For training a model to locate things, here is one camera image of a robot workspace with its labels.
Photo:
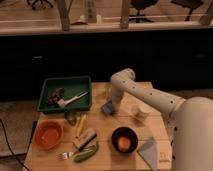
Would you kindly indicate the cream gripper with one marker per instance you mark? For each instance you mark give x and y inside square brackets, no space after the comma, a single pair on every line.
[116,105]

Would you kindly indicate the blue sponge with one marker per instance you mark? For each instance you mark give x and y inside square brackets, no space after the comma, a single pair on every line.
[108,108]

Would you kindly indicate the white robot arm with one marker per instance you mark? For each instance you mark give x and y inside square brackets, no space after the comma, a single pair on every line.
[193,136]

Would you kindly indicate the green translucent cup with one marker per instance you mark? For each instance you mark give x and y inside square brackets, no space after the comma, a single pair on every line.
[107,89]

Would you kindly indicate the white paper cup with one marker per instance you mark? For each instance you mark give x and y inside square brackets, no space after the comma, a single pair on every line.
[141,113]

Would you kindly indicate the black bowl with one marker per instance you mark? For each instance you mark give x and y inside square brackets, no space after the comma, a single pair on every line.
[124,132]

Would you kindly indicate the yellow banana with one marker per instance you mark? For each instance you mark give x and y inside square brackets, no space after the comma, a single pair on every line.
[80,125]

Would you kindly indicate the orange fruit in bowl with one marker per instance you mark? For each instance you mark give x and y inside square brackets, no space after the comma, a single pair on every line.
[124,144]

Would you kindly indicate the green plastic tray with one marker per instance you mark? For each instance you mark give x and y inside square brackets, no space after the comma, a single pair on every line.
[66,88]

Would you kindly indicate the silver metal cup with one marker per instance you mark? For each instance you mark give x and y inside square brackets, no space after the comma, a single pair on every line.
[70,116]

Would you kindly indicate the grey blue cloth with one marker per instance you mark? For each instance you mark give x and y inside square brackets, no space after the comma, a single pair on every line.
[148,152]

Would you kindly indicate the white spatula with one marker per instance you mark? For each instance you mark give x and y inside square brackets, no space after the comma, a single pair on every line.
[62,103]

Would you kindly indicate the brown grape bunch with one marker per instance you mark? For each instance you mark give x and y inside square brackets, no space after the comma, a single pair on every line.
[55,96]

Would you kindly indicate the green cucumber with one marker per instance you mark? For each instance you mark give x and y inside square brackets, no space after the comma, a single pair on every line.
[86,155]

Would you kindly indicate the silver fork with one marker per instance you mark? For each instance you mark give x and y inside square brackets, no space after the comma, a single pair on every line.
[67,155]

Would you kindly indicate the orange plastic bowl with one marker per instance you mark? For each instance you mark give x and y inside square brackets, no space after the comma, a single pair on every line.
[48,135]

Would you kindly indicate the black office chair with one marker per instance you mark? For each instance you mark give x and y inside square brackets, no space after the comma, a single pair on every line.
[140,5]

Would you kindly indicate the black handled brush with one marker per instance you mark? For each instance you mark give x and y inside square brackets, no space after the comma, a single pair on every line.
[87,136]

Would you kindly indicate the wooden post middle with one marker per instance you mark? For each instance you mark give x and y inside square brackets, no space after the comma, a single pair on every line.
[124,20]

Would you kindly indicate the wooden post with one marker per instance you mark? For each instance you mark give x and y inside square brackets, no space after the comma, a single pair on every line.
[124,20]
[63,13]

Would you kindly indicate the wooden post left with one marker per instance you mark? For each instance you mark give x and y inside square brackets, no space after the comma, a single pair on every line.
[63,13]

